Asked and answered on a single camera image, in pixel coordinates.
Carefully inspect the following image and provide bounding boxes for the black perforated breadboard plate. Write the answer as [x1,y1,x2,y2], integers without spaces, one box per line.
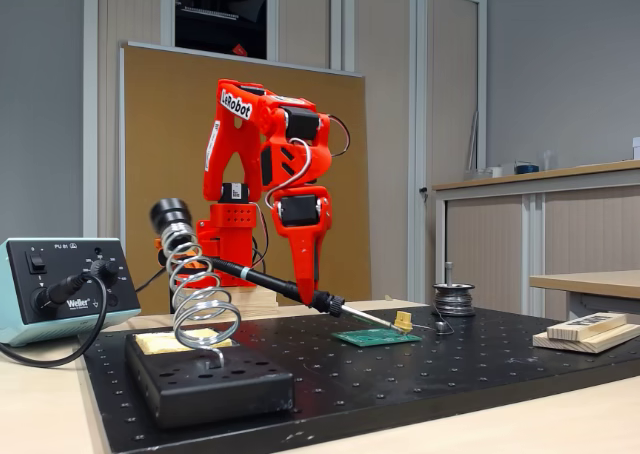
[82,306,640,454]

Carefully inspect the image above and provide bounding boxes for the thin solder wire strand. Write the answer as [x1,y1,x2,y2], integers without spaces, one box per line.
[409,313,456,337]

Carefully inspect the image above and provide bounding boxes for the wooden blocks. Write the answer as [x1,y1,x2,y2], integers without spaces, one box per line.
[532,322,640,355]

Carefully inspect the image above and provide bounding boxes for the metal spring iron holder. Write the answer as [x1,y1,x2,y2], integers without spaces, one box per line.
[149,197,242,370]

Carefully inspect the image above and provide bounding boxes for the teal Weller soldering station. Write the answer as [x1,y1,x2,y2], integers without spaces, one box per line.
[0,237,142,348]

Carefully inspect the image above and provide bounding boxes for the black soldering iron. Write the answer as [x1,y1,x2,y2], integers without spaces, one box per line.
[208,256,410,336]

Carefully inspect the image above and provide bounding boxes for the black iron stand base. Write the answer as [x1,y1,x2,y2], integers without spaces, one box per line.
[124,329,295,430]

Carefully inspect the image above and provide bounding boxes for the low beige sideboard cabinet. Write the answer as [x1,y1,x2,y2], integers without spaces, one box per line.
[432,159,640,320]

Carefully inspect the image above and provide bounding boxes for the red black servo wire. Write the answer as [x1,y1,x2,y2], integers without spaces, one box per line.
[327,114,352,159]

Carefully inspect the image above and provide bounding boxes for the white looped servo wire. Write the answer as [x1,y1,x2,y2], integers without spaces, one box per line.
[263,137,313,210]

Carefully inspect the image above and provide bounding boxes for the wooden desk grey frame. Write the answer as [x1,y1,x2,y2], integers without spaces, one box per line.
[528,269,640,322]

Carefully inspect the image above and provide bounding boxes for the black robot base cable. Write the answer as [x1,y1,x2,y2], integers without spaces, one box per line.
[249,203,271,275]

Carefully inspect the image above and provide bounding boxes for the grey rods against wall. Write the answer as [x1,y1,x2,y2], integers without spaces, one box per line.
[466,111,481,173]

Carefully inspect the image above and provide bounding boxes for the tall beige shutter cabinet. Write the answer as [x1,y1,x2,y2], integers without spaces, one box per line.
[83,0,489,305]

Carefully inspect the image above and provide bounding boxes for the green circuit board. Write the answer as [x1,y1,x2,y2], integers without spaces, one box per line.
[330,327,423,348]

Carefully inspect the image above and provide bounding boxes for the solder wire spool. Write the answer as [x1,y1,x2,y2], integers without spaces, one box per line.
[432,282,477,318]

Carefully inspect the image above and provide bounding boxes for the printed Kapla wooden plank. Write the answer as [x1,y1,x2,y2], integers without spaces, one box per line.
[546,312,629,341]

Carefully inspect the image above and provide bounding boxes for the black soldering iron cable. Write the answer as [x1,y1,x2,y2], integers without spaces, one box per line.
[0,266,167,370]

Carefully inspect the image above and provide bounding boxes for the yellow cleaning sponge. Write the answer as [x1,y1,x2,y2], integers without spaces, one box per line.
[135,327,235,358]

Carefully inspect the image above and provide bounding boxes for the orange table clamp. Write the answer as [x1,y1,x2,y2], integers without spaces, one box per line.
[153,237,176,268]

